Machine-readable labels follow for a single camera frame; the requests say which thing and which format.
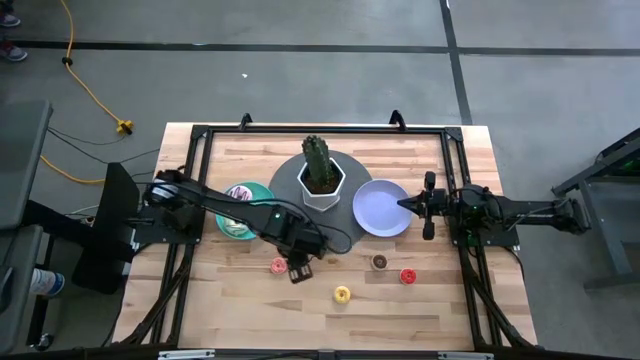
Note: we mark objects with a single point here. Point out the white faceted plant pot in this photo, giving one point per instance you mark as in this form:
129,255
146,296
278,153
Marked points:
320,202

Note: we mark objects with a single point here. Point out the lavender plate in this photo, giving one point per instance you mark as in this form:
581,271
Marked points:
380,210

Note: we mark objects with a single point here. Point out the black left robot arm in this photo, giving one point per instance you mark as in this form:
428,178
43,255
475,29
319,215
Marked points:
215,197

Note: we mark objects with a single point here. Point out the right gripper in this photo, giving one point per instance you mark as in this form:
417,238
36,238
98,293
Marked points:
440,204

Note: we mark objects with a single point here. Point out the black aluminium rig frame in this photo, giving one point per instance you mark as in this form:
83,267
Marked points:
325,129

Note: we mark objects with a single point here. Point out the pink iced donut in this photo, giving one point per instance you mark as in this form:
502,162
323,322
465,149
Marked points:
279,266

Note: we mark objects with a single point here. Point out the teal plate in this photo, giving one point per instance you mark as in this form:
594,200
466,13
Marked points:
262,195

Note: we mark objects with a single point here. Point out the white and blue cup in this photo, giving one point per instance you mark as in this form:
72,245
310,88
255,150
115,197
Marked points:
47,282

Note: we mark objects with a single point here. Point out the chocolate iced donut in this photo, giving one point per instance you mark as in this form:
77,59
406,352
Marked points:
379,261

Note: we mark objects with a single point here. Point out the green cactus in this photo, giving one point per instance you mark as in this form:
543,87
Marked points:
317,160

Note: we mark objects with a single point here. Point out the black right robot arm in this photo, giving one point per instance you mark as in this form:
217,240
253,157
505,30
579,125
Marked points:
530,207

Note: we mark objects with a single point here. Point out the black monitor on stand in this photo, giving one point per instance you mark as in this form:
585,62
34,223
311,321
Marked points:
110,225

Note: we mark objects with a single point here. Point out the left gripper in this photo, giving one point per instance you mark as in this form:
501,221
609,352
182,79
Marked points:
305,245

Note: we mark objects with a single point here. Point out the white table bracket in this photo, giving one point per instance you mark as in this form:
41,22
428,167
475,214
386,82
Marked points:
186,355
465,356

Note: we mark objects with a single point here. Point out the round gray mat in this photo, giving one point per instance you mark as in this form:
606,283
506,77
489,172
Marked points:
360,175

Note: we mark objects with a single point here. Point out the yellow sprinkled donut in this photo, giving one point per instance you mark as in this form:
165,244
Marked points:
342,294

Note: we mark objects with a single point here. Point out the red iced donut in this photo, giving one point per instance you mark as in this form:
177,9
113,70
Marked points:
408,276

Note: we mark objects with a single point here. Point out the gray side table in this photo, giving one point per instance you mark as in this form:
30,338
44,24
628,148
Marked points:
17,280
22,160

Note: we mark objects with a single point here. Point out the person's shoe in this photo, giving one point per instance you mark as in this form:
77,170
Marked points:
9,20
12,51

